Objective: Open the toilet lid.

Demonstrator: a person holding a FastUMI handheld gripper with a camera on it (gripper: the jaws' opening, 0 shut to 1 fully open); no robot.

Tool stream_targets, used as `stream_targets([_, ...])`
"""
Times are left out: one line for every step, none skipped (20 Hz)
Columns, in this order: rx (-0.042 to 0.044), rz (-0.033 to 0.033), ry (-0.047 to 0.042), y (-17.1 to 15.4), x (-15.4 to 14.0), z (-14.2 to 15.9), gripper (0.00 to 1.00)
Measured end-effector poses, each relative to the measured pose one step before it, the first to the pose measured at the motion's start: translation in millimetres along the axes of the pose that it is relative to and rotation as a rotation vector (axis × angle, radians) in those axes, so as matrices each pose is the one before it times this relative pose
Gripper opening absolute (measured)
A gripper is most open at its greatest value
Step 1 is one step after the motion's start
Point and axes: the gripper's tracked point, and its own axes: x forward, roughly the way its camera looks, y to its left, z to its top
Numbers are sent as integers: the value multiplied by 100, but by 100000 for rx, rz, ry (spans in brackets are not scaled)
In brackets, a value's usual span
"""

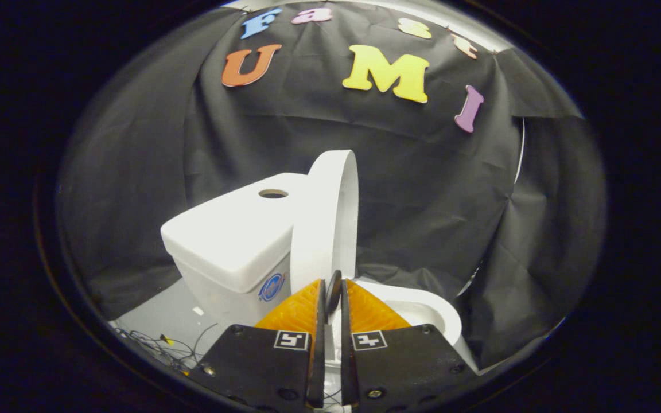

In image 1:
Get white ceramic toilet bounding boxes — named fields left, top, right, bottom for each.
left=161, top=172, right=479, bottom=375

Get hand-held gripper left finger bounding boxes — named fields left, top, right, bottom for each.
left=190, top=279, right=328, bottom=411

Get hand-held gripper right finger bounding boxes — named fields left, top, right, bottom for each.
left=339, top=279, right=475, bottom=411

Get tangled thin black cables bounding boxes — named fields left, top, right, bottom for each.
left=114, top=323, right=220, bottom=375

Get white toilet tank lid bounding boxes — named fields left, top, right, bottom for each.
left=161, top=172, right=311, bottom=294

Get black backdrop cloth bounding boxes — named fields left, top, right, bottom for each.
left=58, top=0, right=606, bottom=371

